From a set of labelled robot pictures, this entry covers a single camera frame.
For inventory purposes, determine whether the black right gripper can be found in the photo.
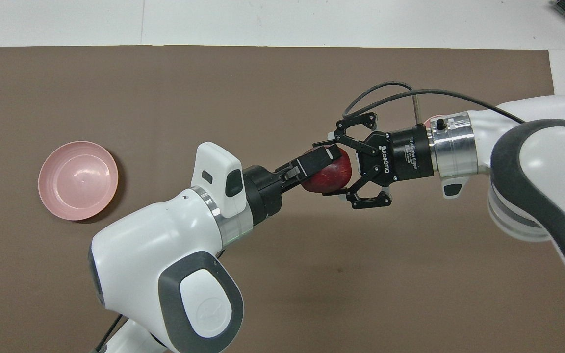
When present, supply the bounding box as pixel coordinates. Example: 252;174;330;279
322;112;435;210

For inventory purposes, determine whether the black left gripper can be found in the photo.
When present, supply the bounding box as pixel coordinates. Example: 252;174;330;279
243;146;342;226

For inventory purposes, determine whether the dark red apple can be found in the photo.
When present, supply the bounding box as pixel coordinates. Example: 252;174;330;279
302;147;353;195

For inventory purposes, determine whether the pink plate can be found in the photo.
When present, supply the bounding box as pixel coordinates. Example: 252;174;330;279
38;141;119;222

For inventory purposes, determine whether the brown table mat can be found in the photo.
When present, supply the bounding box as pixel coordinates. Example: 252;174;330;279
0;46;565;353

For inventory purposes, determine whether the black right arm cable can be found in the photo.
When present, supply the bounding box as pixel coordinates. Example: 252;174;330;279
343;82;527;129

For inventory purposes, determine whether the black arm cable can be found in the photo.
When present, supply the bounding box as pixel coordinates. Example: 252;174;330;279
343;82;527;129
94;314;127;353

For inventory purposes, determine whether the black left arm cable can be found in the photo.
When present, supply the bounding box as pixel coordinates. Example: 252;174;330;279
94;314;127;353

